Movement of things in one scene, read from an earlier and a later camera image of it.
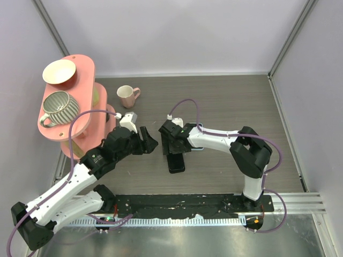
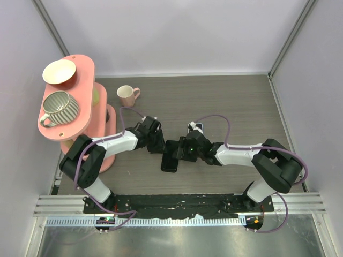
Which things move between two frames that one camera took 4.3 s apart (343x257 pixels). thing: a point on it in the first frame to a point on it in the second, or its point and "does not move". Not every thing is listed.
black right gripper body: (173, 148) to (189, 154)
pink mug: (128, 95) does not move
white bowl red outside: (60, 73) does not move
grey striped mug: (61, 108) does not move
